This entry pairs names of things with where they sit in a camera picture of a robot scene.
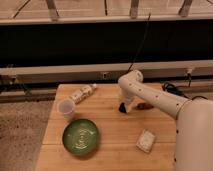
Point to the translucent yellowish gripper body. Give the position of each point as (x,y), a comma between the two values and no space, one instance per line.
(127,101)

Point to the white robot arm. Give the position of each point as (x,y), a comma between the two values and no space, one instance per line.
(194,121)

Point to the reddish brown sausage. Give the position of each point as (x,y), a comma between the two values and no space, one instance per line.
(144,106)

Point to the small white bottle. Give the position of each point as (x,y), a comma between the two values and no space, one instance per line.
(82,93)

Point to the green bowl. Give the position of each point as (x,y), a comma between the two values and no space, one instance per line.
(80,137)

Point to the clear plastic cup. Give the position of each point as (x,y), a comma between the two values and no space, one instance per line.
(67,108)

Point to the metal rail frame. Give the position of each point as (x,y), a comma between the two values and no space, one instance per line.
(75,73)

